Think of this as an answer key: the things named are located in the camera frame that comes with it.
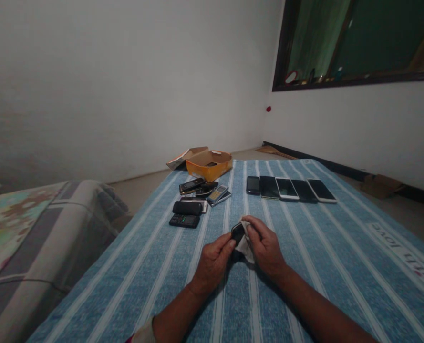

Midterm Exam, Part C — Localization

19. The brown cardboard box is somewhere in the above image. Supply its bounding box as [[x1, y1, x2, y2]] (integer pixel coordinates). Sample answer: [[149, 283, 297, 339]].
[[361, 174, 405, 199]]

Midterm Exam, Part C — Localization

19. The person's right hand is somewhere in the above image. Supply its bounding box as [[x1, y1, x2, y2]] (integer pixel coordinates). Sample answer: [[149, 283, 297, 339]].
[[241, 214, 289, 278]]

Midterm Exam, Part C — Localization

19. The cardboard box lid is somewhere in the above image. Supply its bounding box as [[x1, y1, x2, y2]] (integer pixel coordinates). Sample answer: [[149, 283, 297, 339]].
[[165, 146, 209, 172]]

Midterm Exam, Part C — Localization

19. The short black smartphone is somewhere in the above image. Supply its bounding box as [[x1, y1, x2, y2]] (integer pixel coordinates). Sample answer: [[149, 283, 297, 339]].
[[246, 175, 261, 195]]

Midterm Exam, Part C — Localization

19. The broom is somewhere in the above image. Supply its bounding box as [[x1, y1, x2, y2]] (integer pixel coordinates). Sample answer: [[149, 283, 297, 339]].
[[257, 144, 298, 161]]

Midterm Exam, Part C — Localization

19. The orange cardboard box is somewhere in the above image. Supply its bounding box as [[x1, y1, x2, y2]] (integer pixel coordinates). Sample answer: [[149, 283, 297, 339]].
[[186, 150, 233, 182]]

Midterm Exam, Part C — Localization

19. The blue striped table cloth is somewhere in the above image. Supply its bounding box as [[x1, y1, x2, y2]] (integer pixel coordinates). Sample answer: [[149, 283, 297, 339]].
[[25, 158, 424, 343]]

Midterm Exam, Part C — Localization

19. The bed with floral sheet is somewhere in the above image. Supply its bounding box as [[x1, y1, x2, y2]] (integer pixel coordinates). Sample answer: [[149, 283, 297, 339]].
[[0, 174, 134, 343]]

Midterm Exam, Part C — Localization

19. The person's left hand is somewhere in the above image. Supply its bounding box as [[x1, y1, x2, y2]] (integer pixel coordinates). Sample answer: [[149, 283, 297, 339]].
[[192, 235, 242, 293]]

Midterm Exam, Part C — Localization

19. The black smartphone with green edge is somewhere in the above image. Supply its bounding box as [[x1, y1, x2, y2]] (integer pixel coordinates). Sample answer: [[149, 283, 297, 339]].
[[259, 175, 280, 200]]

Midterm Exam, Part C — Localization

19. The white wiping cloth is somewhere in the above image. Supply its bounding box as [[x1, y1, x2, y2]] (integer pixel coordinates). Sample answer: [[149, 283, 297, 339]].
[[235, 218, 258, 264]]

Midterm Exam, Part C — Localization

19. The large white smartphone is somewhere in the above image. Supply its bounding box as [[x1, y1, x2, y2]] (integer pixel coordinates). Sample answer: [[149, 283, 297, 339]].
[[306, 178, 338, 204]]

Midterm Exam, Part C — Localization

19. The small black phone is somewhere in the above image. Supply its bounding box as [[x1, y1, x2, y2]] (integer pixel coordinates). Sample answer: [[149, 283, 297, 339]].
[[230, 222, 247, 262]]

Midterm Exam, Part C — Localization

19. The dark framed window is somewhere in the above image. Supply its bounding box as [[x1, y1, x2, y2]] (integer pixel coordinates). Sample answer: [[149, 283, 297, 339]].
[[271, 0, 424, 93]]

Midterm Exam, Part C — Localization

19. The pile of old keypad phones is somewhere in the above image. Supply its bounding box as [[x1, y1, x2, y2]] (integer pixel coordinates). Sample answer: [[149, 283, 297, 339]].
[[168, 177, 233, 229]]

